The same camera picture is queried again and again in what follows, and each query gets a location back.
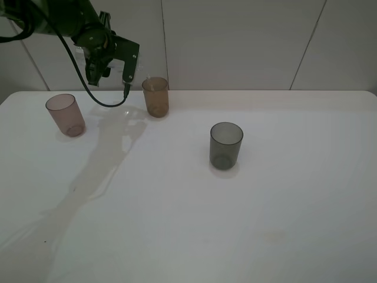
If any black camera cable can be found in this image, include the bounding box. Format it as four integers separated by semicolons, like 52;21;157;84
0;0;131;108

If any brown translucent cup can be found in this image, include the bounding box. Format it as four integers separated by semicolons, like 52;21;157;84
142;77;169;118

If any grey translucent cup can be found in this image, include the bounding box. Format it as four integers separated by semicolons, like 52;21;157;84
209;121;244;170

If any pink translucent cup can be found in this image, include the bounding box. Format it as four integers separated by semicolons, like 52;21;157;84
45;94;86;137

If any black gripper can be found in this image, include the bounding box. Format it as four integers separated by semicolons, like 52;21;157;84
71;11;117;86

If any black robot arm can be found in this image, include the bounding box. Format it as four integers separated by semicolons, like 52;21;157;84
1;1;115;87

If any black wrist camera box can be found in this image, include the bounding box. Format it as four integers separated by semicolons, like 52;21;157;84
112;35;140;84

